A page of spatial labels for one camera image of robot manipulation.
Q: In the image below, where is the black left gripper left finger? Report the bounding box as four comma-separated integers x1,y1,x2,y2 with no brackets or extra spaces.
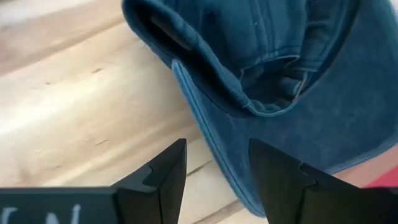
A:
111,138,188,224

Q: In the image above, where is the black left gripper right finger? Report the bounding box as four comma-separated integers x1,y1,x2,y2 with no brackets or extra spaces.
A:
248,139,374,224

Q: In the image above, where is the blue denim cap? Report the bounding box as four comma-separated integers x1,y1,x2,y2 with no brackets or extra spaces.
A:
121,0,398,218

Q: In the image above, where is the red plastic tray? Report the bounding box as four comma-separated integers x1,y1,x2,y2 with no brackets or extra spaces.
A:
366,164,398,189

